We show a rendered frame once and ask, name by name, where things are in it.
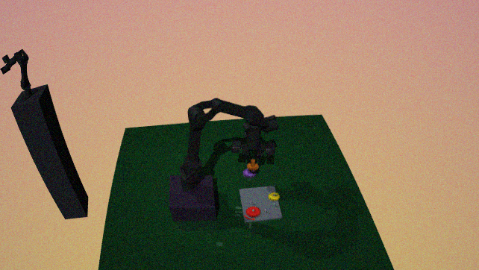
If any purple gear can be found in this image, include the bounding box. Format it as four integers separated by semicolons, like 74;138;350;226
243;169;256;178

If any yellow gear with black stripe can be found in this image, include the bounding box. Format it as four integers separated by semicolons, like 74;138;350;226
268;193;279;201

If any orange gear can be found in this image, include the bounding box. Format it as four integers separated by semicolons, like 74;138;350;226
247;160;259;170

